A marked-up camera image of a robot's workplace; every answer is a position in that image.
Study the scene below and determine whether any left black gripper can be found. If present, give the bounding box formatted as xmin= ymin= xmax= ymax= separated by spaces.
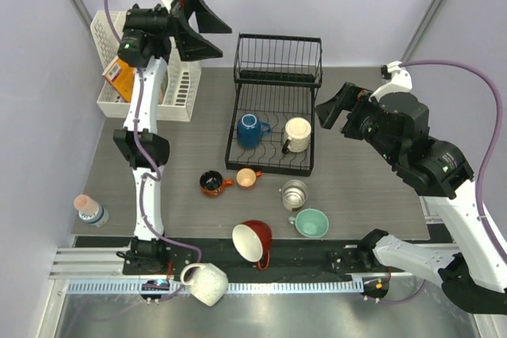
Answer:
xmin=126 ymin=0 xmax=232 ymax=63

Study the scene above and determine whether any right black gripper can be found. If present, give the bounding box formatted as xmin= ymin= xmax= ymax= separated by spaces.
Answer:
xmin=314 ymin=82 xmax=401 ymax=165

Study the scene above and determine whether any cream enamel mug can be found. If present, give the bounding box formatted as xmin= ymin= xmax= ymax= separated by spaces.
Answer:
xmin=282 ymin=117 xmax=312 ymax=154

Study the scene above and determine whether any blue mug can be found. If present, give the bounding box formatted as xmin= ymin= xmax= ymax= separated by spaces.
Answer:
xmin=237 ymin=113 xmax=271 ymax=150

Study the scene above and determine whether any orange black mug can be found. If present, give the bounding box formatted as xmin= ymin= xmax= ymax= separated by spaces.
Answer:
xmin=199 ymin=170 xmax=234 ymax=196

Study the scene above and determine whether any white mug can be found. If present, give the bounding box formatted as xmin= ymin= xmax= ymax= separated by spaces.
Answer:
xmin=180 ymin=263 xmax=229 ymax=307

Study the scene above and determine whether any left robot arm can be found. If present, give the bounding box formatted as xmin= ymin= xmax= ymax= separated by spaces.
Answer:
xmin=113 ymin=0 xmax=232 ymax=274

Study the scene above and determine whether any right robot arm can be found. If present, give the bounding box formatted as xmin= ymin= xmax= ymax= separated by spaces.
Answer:
xmin=315 ymin=82 xmax=506 ymax=315

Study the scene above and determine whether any white plastic file organizer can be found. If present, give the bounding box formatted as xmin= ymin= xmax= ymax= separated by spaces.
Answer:
xmin=90 ymin=10 xmax=201 ymax=122

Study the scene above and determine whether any steel cup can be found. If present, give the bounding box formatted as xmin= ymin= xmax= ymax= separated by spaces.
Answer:
xmin=280 ymin=180 xmax=309 ymax=211

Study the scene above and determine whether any orange book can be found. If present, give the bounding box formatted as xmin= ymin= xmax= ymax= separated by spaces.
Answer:
xmin=102 ymin=56 xmax=135 ymax=103

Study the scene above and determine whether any small orange cup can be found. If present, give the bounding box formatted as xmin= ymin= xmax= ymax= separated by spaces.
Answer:
xmin=236 ymin=168 xmax=262 ymax=188

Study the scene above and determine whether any mint green cup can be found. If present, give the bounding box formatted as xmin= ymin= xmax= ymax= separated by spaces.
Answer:
xmin=288 ymin=208 xmax=330 ymax=239

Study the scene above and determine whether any large white red cup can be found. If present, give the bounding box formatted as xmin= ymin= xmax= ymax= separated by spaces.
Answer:
xmin=231 ymin=220 xmax=273 ymax=271

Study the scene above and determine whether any plastic bottle pink cap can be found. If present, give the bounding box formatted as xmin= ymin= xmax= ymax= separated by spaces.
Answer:
xmin=74 ymin=194 xmax=109 ymax=227

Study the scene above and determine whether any black wire dish rack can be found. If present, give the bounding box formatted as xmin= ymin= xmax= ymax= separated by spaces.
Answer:
xmin=225 ymin=32 xmax=322 ymax=177

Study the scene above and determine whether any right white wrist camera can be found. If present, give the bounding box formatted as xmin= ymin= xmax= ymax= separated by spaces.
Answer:
xmin=370 ymin=61 xmax=413 ymax=102

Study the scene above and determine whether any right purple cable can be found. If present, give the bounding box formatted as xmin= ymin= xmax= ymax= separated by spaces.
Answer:
xmin=399 ymin=59 xmax=507 ymax=248

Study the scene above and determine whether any slotted cable duct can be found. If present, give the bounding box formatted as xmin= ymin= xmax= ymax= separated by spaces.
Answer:
xmin=67 ymin=279 xmax=364 ymax=295

